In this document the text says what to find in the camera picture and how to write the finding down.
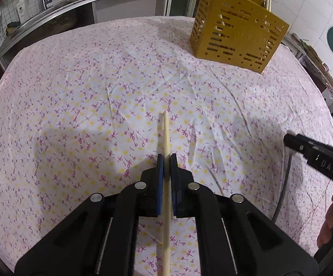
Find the glass cabinet door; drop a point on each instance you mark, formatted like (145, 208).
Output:
(178, 4)

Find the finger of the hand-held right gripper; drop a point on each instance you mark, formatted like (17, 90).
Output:
(297, 145)

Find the pink floral tablecloth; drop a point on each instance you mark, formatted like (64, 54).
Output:
(97, 77)

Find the white soap bottle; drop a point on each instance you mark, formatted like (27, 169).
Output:
(22, 7)

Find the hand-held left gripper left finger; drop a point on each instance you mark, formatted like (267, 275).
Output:
(160, 179)

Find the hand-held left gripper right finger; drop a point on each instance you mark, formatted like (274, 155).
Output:
(175, 184)

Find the steel sink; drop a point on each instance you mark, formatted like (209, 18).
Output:
(64, 18)

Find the yellow slotted utensil basket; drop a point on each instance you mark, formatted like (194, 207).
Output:
(241, 34)

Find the black yellow sponge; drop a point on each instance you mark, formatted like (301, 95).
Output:
(14, 26)

